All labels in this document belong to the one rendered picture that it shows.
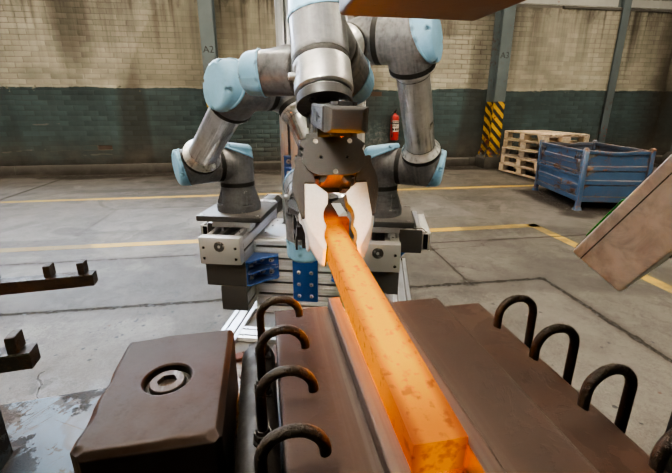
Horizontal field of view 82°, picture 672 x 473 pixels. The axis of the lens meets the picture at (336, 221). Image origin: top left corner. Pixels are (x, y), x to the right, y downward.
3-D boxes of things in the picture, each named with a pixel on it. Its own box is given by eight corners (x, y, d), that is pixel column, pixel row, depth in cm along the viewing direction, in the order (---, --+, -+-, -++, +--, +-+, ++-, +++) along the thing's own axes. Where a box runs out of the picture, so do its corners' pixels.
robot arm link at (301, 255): (341, 255, 86) (342, 208, 82) (299, 268, 79) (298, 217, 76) (319, 245, 91) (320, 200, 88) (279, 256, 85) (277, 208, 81)
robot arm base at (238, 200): (227, 202, 145) (225, 176, 143) (266, 203, 144) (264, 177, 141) (210, 213, 131) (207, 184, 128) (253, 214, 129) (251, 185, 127)
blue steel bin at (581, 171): (530, 189, 563) (538, 139, 543) (587, 190, 559) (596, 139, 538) (574, 211, 448) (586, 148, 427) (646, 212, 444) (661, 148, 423)
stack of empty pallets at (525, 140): (496, 169, 745) (500, 130, 724) (537, 168, 758) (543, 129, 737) (538, 181, 626) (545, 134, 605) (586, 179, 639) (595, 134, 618)
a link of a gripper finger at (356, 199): (372, 263, 48) (354, 193, 50) (386, 256, 42) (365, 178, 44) (348, 268, 48) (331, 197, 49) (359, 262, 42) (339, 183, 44)
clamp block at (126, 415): (141, 400, 34) (129, 337, 32) (239, 388, 36) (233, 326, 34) (82, 545, 23) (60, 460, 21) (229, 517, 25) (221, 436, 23)
